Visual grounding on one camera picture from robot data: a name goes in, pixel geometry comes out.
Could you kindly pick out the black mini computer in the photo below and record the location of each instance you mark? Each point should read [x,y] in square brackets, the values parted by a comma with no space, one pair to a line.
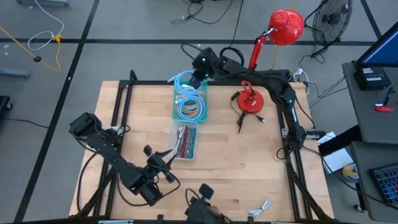
[371,77]

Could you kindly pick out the black wheeled base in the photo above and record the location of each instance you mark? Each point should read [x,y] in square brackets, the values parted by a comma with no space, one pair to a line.
[3,104]

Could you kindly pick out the black handheld device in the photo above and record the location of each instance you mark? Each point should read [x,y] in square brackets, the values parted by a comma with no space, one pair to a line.
[206,191]

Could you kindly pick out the computer monitor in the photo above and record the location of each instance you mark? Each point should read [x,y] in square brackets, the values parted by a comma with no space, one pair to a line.
[381,51]

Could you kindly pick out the clear plastic bin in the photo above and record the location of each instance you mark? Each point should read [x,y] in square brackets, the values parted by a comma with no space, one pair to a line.
[172,155]

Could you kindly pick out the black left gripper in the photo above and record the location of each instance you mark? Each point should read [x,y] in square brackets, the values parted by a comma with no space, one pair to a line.
[158,165]

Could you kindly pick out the red desk lamp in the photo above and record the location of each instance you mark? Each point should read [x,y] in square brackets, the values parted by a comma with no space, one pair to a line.
[284,28]

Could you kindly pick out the black aluminium table frame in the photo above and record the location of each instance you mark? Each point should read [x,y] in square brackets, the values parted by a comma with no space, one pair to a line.
[149,83]

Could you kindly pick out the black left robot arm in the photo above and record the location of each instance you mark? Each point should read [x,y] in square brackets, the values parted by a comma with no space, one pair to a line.
[124,168]

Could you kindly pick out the person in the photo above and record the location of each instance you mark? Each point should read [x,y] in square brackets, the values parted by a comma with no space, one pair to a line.
[202,214]

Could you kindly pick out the black pen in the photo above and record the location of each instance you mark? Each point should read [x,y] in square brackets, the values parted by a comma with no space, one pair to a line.
[387,96]

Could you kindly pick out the small black floor puck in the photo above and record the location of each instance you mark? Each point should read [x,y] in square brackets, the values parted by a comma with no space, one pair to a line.
[37,59]

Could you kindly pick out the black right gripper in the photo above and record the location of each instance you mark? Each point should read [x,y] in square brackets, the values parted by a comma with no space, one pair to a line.
[196,82]

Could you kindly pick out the round blue yellow disc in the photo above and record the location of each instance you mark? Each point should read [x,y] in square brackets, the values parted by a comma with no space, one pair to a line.
[350,172]

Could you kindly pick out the green translucent plastic bin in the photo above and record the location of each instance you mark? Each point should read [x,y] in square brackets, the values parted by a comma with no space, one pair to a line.
[175,121]

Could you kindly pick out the black floor fan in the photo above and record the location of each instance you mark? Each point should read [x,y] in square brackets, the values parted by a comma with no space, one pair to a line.
[331,19]

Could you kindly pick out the grey side desk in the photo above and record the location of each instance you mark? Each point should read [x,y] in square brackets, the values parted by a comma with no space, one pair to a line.
[373,124]

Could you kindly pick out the keyboard with coloured keys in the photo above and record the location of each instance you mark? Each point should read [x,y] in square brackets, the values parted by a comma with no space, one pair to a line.
[385,183]

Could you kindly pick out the grey furniture leg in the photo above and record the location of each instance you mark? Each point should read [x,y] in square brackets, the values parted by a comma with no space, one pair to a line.
[14,73]
[43,2]

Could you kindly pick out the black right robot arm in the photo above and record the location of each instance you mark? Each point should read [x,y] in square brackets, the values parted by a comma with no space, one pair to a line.
[273,84]

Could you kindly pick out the red flat gadget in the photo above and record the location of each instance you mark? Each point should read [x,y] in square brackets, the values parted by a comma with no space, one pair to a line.
[384,109]

